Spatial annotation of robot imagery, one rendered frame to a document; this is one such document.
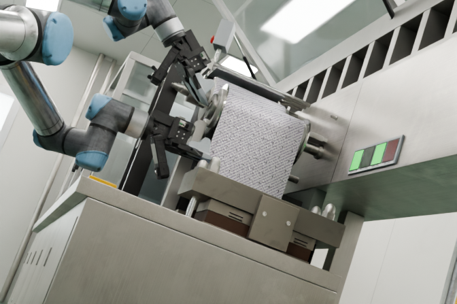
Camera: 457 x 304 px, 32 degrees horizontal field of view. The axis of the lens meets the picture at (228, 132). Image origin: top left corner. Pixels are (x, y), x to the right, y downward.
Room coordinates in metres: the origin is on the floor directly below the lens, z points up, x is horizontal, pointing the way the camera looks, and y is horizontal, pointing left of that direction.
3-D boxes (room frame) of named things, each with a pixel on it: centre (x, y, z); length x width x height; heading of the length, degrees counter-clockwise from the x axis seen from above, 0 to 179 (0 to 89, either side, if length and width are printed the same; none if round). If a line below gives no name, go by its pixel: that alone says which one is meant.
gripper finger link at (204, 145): (2.05, 0.04, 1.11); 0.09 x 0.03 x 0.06; 101
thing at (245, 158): (2.09, -0.08, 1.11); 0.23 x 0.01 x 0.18; 102
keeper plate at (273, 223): (1.89, -0.18, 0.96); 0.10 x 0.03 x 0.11; 102
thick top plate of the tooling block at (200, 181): (1.98, -0.14, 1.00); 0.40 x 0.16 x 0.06; 102
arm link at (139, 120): (2.03, 0.23, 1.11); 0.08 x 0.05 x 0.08; 12
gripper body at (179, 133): (2.04, 0.15, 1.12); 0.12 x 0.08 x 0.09; 102
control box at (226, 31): (2.67, 0.14, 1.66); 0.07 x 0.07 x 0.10; 81
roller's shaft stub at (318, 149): (2.18, -0.23, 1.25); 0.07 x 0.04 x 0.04; 102
